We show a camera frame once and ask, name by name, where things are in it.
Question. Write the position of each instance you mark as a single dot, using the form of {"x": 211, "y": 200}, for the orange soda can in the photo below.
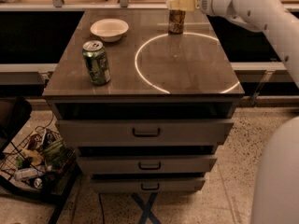
{"x": 176, "y": 21}

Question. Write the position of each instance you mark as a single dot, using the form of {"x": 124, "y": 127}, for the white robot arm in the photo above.
{"x": 276, "y": 192}

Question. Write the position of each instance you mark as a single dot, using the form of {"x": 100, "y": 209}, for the blue tape cross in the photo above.
{"x": 145, "y": 207}

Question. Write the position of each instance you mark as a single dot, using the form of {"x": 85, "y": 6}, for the white paper bowl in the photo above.
{"x": 109, "y": 30}

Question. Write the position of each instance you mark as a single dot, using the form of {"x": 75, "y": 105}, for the top grey drawer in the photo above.
{"x": 144, "y": 133}

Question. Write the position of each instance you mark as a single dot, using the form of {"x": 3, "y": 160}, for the clear plastic bottle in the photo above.
{"x": 28, "y": 173}

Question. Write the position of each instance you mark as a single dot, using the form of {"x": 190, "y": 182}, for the green soda can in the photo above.
{"x": 96, "y": 61}

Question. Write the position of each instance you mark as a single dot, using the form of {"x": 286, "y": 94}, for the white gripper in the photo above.
{"x": 207, "y": 0}

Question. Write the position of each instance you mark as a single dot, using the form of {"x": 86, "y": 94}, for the bottom grey drawer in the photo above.
{"x": 190, "y": 184}

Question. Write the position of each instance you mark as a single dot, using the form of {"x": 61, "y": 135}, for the middle grey drawer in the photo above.
{"x": 146, "y": 165}

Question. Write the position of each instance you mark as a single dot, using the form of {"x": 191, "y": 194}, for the grey drawer cabinet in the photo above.
{"x": 154, "y": 75}

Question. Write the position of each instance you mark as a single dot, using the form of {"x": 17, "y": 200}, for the green snack bag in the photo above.
{"x": 54, "y": 149}

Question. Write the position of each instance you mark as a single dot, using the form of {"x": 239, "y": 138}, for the grey drawer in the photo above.
{"x": 146, "y": 165}
{"x": 190, "y": 184}
{"x": 144, "y": 133}

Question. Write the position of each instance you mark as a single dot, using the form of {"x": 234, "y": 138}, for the black wire basket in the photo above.
{"x": 29, "y": 154}

